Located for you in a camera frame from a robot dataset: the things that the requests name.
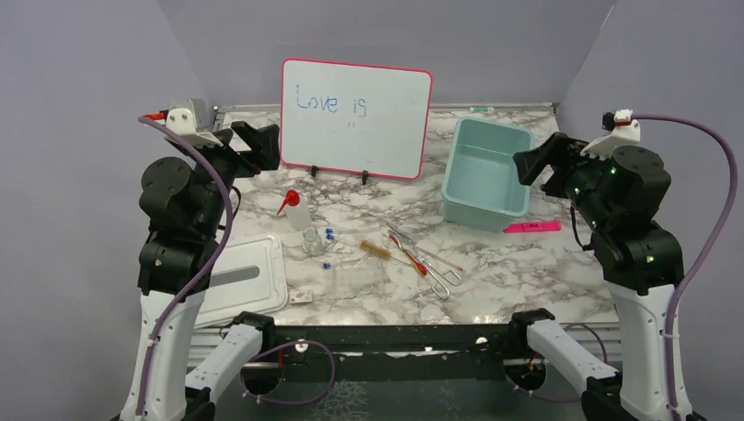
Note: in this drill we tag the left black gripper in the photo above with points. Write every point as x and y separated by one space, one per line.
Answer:
263 142

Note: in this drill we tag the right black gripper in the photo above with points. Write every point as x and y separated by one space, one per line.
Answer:
532 161

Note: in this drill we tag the red capped squeeze bottle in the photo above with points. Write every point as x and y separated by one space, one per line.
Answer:
294 207

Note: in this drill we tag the small clear glass flask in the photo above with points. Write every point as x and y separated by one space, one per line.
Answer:
312 241

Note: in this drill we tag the metal crucible tongs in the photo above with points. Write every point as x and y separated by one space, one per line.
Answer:
441 280

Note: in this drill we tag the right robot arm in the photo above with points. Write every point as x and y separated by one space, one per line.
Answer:
617 194

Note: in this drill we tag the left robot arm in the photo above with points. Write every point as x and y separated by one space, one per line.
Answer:
186 199

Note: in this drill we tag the teal plastic bin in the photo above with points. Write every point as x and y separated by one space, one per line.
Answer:
481 188

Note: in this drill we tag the pink highlighter marker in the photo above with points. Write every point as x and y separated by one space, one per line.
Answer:
534 226

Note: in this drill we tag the pink framed whiteboard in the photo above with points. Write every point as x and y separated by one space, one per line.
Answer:
354 118

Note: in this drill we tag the blue capped test tube upper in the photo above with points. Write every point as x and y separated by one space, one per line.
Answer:
334 232

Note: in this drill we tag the blue capped test tube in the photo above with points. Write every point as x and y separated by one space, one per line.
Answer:
342 240
340 264
334 232

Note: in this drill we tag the blue capped test tube middle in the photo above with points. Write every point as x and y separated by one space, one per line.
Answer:
342 240

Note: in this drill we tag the white plastic container lid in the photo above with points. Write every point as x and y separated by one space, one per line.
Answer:
248 276

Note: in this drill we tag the blue capped test tube lower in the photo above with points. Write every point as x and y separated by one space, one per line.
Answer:
340 264

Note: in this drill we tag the small white label card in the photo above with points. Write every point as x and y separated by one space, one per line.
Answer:
300 297

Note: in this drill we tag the clear plastic test tube rack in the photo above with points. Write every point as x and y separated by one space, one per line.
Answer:
351 282

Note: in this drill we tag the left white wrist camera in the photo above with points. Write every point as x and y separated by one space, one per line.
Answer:
188 118

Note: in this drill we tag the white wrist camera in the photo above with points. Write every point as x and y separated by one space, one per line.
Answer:
188 118
623 130

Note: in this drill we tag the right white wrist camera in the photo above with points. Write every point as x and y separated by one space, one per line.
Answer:
623 130

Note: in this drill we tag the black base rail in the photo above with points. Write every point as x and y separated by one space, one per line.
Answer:
394 353

